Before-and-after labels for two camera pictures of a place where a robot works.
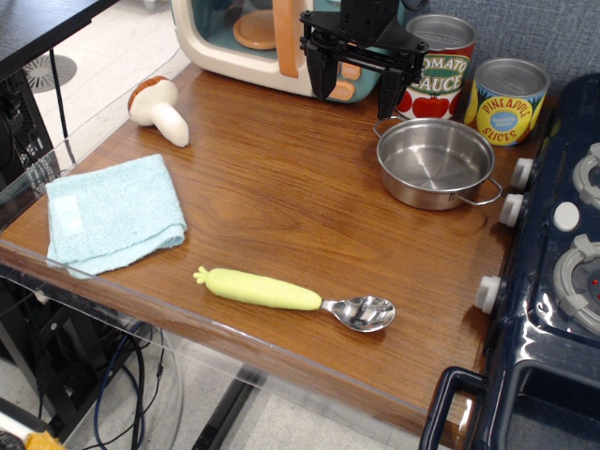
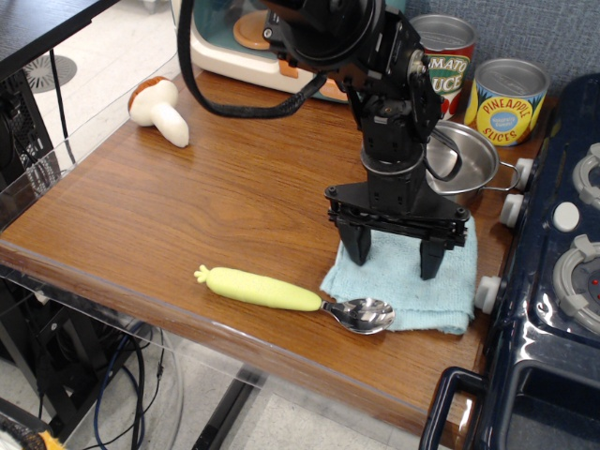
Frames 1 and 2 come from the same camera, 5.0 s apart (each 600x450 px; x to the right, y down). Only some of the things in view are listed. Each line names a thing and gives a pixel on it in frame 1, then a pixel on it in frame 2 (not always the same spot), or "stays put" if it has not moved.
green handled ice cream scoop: [357, 312] stays put
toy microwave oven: [256, 44] stays put
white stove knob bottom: [487, 292] stays put
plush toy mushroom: [153, 103] stays put
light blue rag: [98, 217] → [392, 274]
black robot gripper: [366, 31] → [397, 200]
